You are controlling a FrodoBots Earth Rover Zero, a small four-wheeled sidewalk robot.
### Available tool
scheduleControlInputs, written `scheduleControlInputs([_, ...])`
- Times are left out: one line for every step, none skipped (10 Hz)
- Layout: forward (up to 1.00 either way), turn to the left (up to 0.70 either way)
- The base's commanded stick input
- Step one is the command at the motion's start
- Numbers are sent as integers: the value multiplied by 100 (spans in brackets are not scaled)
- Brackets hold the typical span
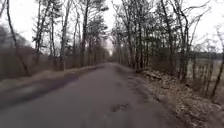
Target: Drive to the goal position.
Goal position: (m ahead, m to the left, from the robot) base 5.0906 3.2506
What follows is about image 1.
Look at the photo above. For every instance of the grey asphalt road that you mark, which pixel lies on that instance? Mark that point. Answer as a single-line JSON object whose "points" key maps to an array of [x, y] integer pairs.
{"points": [[100, 96]]}

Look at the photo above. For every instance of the pale open field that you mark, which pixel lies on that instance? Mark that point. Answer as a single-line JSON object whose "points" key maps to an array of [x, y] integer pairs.
{"points": [[200, 68]]}

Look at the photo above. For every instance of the dry grass verge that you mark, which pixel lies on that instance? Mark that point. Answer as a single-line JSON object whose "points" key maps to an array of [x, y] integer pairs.
{"points": [[36, 78]]}

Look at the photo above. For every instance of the row of bare trees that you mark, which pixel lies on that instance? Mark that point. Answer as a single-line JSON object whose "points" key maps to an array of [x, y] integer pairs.
{"points": [[146, 40], [63, 40]]}

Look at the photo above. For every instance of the leaf-covered verge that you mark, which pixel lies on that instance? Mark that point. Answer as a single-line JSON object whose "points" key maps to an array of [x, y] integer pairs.
{"points": [[180, 96]]}

